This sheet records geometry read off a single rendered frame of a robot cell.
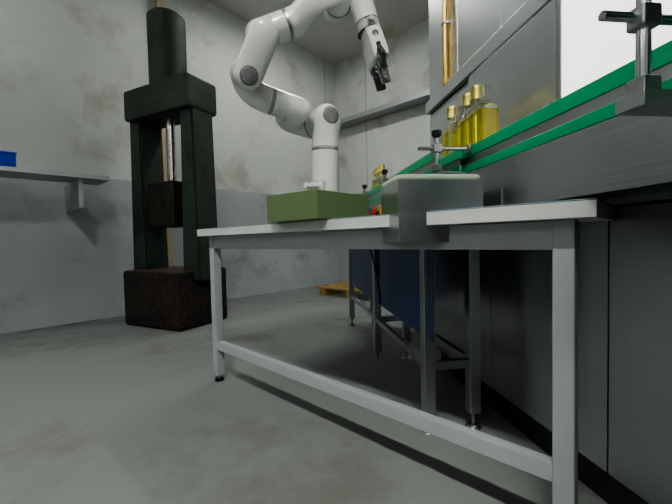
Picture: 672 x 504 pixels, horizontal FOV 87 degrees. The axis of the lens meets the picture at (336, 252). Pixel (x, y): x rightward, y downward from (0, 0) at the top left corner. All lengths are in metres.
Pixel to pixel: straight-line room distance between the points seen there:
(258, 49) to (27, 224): 3.01
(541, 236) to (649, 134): 0.26
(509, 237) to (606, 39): 0.50
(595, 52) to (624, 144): 0.42
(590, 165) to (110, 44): 4.13
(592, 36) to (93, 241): 3.72
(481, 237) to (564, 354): 0.29
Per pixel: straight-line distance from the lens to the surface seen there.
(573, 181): 0.83
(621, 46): 1.08
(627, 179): 0.75
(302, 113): 1.26
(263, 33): 1.16
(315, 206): 1.09
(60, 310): 3.90
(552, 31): 1.28
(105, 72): 4.27
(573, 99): 0.89
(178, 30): 3.69
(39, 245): 3.85
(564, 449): 0.96
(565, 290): 0.86
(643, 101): 0.60
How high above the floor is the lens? 0.68
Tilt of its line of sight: 2 degrees down
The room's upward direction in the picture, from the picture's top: 1 degrees counter-clockwise
